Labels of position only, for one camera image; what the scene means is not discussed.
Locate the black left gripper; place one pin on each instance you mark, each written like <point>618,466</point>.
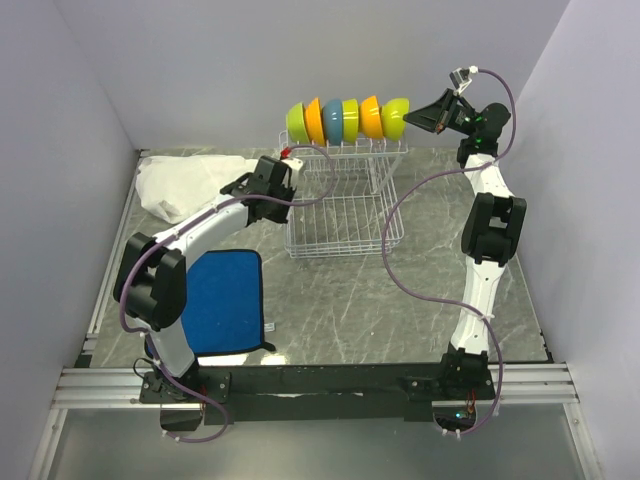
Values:
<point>280,216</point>

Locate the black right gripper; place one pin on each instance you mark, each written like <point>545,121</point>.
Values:
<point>435,117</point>

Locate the lime green bowl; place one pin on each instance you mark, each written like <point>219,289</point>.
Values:
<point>296,124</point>

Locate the orange bowl stack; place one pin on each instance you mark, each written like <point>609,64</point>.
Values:
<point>370,120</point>

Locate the white wire dish rack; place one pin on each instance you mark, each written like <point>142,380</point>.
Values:
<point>356,217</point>

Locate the yellow-green bowl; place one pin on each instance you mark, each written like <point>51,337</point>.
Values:
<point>350,117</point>

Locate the blue bowl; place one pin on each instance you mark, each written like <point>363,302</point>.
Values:
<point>332,118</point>

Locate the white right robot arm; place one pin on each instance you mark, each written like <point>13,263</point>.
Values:
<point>489,239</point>

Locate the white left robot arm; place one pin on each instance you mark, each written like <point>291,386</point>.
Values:
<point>196,235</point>

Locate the white folded cloth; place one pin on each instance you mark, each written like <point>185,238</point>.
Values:
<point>174,188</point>

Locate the blue microfiber cloth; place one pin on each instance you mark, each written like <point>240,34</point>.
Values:
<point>210,306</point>

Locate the black base bar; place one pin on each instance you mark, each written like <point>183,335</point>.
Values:
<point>331,392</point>

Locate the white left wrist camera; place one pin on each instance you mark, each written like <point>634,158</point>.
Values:
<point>294,165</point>

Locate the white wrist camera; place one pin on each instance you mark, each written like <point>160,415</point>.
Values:
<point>461,78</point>
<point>294,165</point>

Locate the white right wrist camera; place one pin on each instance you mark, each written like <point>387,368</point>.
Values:
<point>461,78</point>

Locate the aluminium rail frame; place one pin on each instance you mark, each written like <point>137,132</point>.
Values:
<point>119,388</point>

